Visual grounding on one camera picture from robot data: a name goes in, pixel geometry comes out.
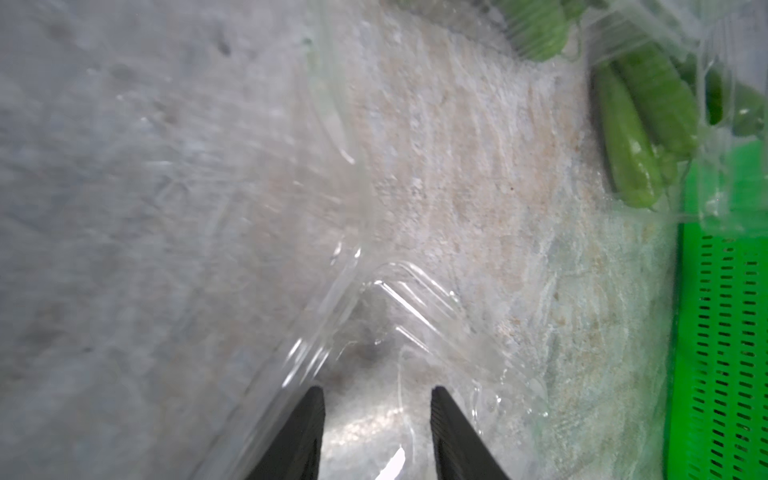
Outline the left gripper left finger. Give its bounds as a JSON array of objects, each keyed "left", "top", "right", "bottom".
[{"left": 246, "top": 386, "right": 326, "bottom": 480}]

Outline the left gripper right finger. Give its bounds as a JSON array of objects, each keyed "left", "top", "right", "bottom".
[{"left": 430, "top": 386, "right": 509, "bottom": 480}]

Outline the clear pepper container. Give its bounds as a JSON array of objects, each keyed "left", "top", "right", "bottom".
[
  {"left": 583, "top": 1, "right": 767, "bottom": 237},
  {"left": 1, "top": 1, "right": 364, "bottom": 430},
  {"left": 390, "top": 0, "right": 593, "bottom": 63},
  {"left": 193, "top": 261, "right": 546, "bottom": 479}
]

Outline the bright green plastic basket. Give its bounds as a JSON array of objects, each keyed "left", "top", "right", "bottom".
[{"left": 662, "top": 140, "right": 768, "bottom": 480}]

